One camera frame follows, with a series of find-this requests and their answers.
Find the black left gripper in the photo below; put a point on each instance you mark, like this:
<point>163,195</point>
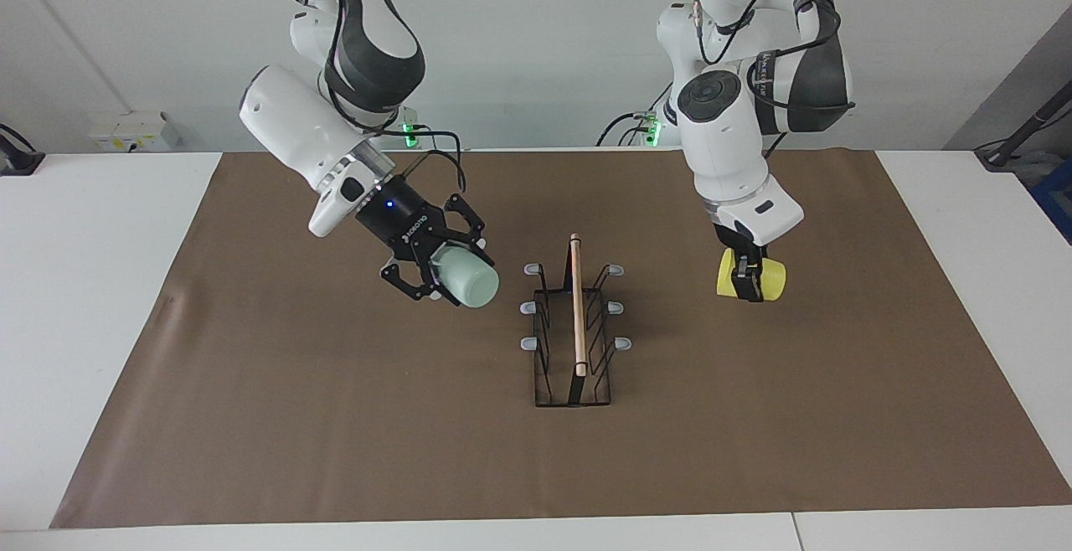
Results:
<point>741,248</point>

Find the brown paper table mat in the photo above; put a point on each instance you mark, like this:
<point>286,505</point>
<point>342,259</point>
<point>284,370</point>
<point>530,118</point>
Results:
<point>419,450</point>

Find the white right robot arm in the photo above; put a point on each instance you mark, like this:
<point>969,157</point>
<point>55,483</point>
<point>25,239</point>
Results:
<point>293,124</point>

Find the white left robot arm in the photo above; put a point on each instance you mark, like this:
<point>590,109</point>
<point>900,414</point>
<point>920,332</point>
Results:
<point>724,141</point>

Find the blue crate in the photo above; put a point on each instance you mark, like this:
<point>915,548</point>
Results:
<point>1057,203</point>

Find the pale green plastic cup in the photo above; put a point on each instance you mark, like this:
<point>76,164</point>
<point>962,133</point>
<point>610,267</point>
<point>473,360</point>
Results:
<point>469,279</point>

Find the white power socket box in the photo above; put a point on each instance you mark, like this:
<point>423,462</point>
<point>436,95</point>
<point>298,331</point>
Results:
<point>134,132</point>

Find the yellow plastic cup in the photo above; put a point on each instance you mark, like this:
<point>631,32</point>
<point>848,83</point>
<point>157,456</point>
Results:
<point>775,281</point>

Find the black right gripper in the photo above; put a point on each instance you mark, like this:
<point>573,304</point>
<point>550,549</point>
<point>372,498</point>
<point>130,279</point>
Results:
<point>402,220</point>

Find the black table clamp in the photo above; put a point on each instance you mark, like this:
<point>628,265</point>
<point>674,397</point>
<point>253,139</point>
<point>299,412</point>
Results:
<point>21,162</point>

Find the black stand pole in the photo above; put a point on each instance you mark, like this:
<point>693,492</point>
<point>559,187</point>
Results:
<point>1026,128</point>

